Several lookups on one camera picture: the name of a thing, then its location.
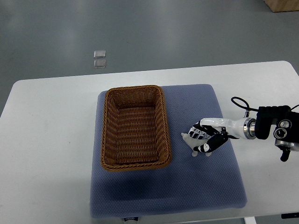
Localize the blue fabric mat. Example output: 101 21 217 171
90 84 247 218

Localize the black cable loop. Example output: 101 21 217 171
231 96 259 117

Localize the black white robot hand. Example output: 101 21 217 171
187 118 255 156

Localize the upper clear floor plate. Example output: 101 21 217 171
93 50 106 58

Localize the brown wicker basket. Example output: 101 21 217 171
100 85 172 172

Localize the wooden box corner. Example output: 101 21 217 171
264 0 299 13

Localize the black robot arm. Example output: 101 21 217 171
243 105 299 162

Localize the white bear figurine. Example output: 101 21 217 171
181 133 208 157

